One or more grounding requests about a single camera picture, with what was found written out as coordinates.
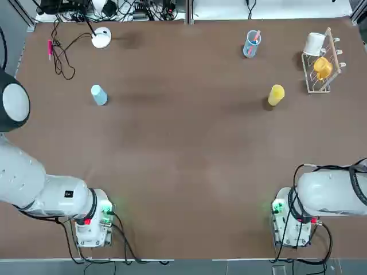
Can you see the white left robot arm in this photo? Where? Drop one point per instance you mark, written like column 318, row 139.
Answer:
column 20, row 174

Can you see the yellow mug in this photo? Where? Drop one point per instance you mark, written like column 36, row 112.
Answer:
column 322, row 65

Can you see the blue plastic cup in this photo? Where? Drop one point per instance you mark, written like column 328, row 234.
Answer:
column 99, row 96

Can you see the orange pen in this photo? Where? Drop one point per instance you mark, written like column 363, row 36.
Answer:
column 252, row 47

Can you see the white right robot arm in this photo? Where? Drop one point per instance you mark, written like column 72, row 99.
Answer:
column 324, row 192

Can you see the pink marker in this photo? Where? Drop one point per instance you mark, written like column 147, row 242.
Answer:
column 50, row 48

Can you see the black electronic device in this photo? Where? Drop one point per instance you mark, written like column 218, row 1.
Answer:
column 54, row 5

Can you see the white mug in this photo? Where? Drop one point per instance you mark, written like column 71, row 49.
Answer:
column 314, row 43

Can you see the aluminium frame post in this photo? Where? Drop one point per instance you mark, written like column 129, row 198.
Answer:
column 189, row 11

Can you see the yellow plastic cup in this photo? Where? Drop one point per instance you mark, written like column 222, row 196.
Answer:
column 275, row 95

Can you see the aluminium frame rail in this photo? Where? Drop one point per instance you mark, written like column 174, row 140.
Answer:
column 359, row 13
column 23, row 14

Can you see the white desk lamp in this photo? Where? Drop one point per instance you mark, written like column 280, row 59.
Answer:
column 101, row 40

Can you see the clear measuring beaker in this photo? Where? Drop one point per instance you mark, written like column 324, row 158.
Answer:
column 246, row 48

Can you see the blue pen with white cap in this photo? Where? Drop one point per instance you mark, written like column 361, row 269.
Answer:
column 256, row 40

